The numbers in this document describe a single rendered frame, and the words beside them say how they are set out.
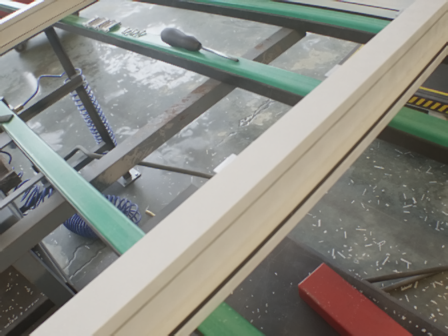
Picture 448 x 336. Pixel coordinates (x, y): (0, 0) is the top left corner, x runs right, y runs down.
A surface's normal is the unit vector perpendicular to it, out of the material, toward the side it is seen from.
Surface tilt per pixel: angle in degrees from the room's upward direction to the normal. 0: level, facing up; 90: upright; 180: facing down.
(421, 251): 0
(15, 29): 90
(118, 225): 0
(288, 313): 0
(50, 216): 90
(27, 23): 90
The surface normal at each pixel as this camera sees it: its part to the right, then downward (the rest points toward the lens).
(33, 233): 0.68, 0.37
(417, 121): -0.23, -0.71
